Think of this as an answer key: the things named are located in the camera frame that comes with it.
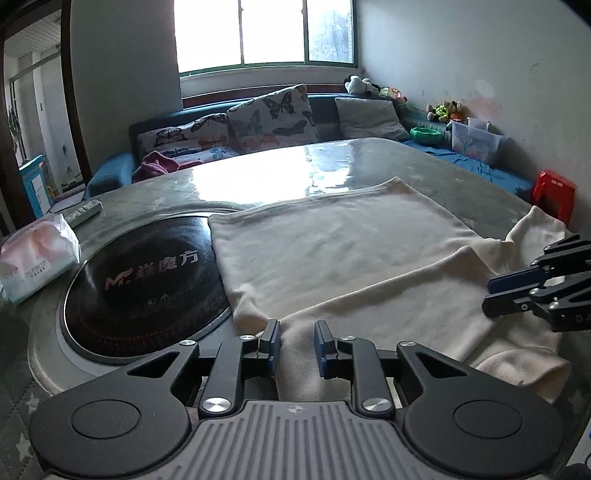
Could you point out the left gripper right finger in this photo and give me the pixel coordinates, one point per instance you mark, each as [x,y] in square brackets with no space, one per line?
[326,351]

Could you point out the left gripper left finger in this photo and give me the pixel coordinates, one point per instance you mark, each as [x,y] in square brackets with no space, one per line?
[268,353]

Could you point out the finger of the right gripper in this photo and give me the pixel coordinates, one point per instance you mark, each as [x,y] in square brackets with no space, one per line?
[509,302]
[516,280]

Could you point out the cream knit garment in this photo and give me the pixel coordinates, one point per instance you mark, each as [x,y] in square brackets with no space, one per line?
[387,264]

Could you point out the red plastic stool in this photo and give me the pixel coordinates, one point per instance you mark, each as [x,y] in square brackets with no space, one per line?
[555,195]

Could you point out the black round induction cooktop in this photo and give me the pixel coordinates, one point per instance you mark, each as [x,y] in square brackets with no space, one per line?
[147,289]

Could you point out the clear plastic storage box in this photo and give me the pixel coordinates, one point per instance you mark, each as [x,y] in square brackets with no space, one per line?
[477,143]

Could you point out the green plastic bowl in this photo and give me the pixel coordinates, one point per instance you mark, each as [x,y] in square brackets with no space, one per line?
[427,136]

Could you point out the colourful plush toys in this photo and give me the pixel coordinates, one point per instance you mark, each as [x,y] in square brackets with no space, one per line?
[446,111]

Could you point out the small butterfly print cushion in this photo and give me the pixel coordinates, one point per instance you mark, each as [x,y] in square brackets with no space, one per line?
[196,136]

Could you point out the magenta clothing on sofa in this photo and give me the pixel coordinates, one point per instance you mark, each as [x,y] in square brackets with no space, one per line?
[156,164]

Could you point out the large butterfly print cushion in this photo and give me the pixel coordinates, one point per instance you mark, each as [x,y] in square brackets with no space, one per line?
[280,119]

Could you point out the blue corner sofa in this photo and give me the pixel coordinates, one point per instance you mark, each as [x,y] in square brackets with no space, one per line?
[116,171]

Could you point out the grey remote control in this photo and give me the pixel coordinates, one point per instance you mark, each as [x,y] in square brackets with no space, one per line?
[84,213]

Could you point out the grey plain cushion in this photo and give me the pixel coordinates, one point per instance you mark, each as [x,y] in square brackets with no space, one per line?
[365,118]

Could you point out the pink white tissue pack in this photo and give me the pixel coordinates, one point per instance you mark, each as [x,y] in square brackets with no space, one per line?
[36,255]

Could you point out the white plush toy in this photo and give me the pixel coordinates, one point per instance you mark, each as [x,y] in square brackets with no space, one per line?
[361,87]

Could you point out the blue white cabinet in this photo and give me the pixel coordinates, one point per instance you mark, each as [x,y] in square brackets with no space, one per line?
[35,185]

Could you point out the window with green frame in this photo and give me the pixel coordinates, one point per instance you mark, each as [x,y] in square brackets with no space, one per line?
[232,34]

